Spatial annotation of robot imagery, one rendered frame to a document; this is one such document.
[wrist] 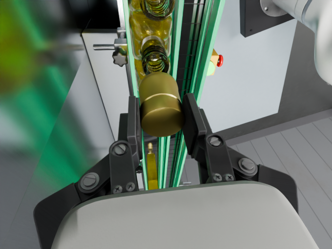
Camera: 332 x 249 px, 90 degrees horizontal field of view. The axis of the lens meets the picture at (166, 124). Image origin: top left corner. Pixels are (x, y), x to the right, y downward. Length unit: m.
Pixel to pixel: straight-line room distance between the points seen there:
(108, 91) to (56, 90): 0.31
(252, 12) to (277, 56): 0.32
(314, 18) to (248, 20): 0.26
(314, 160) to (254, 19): 2.33
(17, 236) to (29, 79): 0.16
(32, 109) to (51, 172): 0.12
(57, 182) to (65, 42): 0.20
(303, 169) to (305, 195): 0.32
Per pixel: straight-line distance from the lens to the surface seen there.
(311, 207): 2.66
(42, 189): 0.27
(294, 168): 2.79
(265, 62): 1.03
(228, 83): 1.00
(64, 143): 0.32
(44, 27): 0.25
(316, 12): 0.62
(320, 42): 0.59
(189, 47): 0.48
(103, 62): 0.49
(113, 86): 0.53
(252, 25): 0.83
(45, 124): 0.22
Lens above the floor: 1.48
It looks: 41 degrees down
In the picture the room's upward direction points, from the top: 171 degrees clockwise
